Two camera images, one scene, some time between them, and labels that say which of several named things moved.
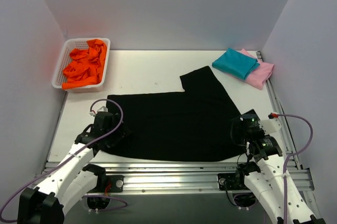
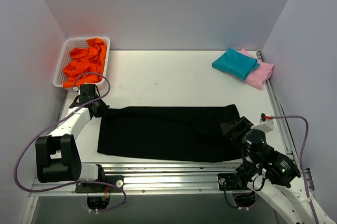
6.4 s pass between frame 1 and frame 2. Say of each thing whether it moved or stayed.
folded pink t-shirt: stayed
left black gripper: moved
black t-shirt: moved
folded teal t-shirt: stayed
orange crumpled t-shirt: stayed
